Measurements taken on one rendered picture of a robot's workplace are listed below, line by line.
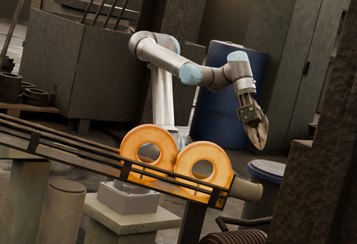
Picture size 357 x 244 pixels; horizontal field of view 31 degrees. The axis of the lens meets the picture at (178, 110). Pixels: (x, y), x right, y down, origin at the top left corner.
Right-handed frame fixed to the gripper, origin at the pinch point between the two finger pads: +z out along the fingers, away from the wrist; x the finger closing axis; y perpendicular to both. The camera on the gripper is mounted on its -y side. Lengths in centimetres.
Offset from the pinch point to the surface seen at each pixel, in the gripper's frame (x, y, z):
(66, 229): -49, 53, 19
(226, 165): 4, 54, 15
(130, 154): -16, 68, 8
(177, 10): -93, -197, -166
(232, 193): 3, 51, 22
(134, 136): -13, 69, 4
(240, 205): -68, -165, -7
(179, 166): -6, 60, 13
